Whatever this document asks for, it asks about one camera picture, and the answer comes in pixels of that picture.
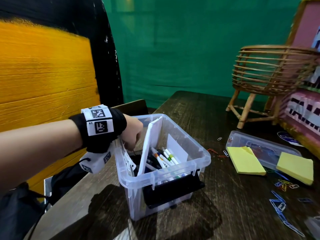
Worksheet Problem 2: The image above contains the yellow vertical edge strip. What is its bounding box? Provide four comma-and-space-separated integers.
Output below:
285, 0, 311, 47

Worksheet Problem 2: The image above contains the rattan basket stand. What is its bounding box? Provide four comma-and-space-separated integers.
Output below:
225, 45, 320, 130

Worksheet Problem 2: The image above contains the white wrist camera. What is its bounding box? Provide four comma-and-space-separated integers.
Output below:
79, 141, 117, 174

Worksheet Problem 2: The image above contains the pile of coloured paper clips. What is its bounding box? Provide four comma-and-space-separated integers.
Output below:
206, 135, 315, 238

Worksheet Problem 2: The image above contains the green name sign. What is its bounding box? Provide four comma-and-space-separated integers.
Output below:
304, 65, 320, 92

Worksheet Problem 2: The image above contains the pink name sign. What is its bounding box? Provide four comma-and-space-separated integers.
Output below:
283, 89, 320, 138

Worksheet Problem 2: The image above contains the black wristband with markers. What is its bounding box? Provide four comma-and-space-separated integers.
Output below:
69, 104, 128, 154

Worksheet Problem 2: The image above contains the person's left hand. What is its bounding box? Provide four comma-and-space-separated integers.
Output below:
119, 114, 144, 152

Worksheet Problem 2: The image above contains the clear plastic case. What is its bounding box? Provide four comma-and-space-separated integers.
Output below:
225, 130, 303, 172

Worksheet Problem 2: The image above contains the orange panel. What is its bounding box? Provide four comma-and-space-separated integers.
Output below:
0, 18, 101, 196

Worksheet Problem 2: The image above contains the green backdrop cloth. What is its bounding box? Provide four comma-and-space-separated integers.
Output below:
101, 0, 303, 110

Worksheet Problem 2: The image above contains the small white card sheet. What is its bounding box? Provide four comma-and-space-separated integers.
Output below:
166, 133, 189, 165

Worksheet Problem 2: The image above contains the white pen green tip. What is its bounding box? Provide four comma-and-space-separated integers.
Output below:
164, 148, 180, 166

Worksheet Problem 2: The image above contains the yellow sticky note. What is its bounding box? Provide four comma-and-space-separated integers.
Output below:
226, 146, 267, 176
276, 151, 314, 186

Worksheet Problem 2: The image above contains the round blue sticker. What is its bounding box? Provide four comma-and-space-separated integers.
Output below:
277, 131, 304, 148

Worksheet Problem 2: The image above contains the person's left forearm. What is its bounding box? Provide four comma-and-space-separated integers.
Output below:
0, 119, 85, 196

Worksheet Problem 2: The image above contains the black fabric bag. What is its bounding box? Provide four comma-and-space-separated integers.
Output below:
0, 162, 88, 240

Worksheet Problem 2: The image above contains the clear plastic storage box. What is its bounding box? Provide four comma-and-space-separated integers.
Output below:
114, 113, 212, 222

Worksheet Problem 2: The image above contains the small clear paper clip case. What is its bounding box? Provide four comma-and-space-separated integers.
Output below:
303, 215, 320, 240

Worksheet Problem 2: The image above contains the blue name sign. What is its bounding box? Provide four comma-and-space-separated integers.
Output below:
311, 25, 320, 52

